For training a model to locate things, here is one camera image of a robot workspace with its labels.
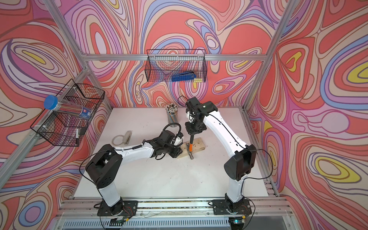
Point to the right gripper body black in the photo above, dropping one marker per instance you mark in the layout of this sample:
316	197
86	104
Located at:
195	127

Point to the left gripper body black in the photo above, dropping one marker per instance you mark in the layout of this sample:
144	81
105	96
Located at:
174	152

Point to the wooden block with nails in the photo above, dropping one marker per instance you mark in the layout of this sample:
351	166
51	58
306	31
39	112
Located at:
198	145

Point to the claw hammer orange black handle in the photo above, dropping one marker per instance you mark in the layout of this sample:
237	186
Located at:
190	147

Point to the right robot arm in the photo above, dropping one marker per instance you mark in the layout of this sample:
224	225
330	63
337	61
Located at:
241	156

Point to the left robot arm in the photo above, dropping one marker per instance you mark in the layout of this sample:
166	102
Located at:
104	166

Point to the cup of coloured pencils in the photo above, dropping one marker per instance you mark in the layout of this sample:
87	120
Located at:
171	111

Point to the yellow item in basket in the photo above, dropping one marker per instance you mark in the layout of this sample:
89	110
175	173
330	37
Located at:
197	80

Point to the blue tool in basket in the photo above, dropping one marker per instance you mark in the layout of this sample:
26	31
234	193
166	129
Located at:
183	76

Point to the clear bottle blue cap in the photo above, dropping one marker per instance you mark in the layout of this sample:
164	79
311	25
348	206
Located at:
64	106

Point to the back wire basket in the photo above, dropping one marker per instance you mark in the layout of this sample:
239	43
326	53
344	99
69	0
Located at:
162	64

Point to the wire basket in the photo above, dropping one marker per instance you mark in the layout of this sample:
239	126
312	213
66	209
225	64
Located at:
60	129
162	64

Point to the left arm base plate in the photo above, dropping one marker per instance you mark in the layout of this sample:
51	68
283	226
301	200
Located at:
125	208

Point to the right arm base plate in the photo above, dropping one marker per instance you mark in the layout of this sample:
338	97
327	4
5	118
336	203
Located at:
226	207

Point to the left wire basket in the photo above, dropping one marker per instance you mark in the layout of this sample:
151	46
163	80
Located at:
60	129

